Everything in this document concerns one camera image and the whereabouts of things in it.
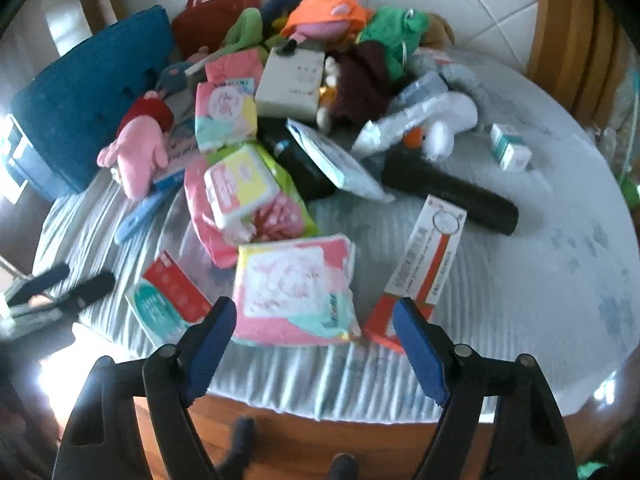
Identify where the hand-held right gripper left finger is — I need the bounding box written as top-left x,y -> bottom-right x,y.
52,296 -> 238,480

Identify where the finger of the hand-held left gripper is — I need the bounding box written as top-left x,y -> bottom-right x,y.
7,262 -> 71,306
47,272 -> 117,311

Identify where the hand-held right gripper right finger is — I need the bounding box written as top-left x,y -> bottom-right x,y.
392,297 -> 573,480

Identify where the large pink tissue pack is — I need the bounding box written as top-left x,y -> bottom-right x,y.
231,234 -> 362,347

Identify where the grey cloth covered desktop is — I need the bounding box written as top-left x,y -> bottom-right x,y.
32,35 -> 637,441

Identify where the red green white box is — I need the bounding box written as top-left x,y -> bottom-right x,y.
125,251 -> 215,348

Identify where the long red white box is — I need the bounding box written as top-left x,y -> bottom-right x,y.
364,194 -> 468,353

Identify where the pig plush red dress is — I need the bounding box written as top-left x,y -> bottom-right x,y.
97,92 -> 176,199

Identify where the pink floral bag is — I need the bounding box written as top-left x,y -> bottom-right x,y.
184,145 -> 319,268

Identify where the black cylinder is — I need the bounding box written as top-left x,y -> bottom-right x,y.
382,152 -> 519,237

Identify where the white package blue print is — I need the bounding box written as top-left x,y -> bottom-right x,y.
154,109 -> 197,184

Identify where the white yellow wipes pack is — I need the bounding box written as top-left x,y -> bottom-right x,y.
204,144 -> 282,228

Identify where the teal blue cushion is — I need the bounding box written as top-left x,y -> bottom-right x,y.
10,5 -> 177,202

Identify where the black bottle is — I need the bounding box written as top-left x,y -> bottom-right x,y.
257,117 -> 337,202

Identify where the white blue pouch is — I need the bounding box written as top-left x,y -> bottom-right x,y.
286,119 -> 396,204

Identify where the small white green box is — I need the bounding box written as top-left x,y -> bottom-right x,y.
490,123 -> 534,173

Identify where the white tube package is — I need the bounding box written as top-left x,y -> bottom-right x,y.
351,94 -> 451,158

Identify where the dark brown plush toy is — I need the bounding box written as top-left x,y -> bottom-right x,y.
315,42 -> 397,128

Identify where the white cardboard box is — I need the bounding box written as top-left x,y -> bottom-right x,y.
255,47 -> 327,117

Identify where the grey plush toy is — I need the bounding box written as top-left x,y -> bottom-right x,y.
415,49 -> 483,98

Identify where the red handbag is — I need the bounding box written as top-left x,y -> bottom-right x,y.
172,0 -> 262,59

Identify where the light green plush toy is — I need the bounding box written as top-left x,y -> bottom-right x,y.
219,7 -> 272,57

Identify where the green frog plush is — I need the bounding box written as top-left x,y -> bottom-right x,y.
357,6 -> 432,82

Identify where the tan plush toy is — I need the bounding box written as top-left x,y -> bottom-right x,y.
424,12 -> 457,49

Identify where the pig plush orange dress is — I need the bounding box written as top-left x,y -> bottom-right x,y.
281,0 -> 374,44

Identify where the wooden frame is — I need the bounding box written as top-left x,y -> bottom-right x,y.
529,0 -> 632,127

